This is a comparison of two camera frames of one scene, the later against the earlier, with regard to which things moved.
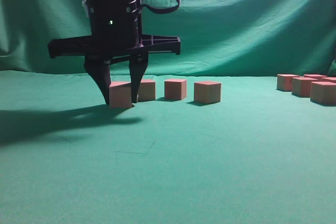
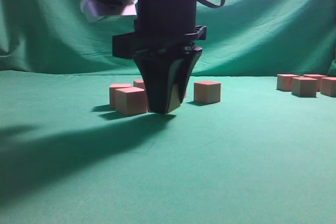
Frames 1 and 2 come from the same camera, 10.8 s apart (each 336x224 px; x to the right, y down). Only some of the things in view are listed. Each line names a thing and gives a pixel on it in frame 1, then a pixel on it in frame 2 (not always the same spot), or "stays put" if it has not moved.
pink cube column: (284, 82) stays put
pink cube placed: (120, 94) stays put
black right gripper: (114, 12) → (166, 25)
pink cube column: (301, 86) stays put
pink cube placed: (207, 92) stays put
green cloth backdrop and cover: (221, 144) stays put
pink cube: (323, 93) → (130, 100)
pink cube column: (328, 79) → (174, 101)
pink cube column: (318, 77) stays put
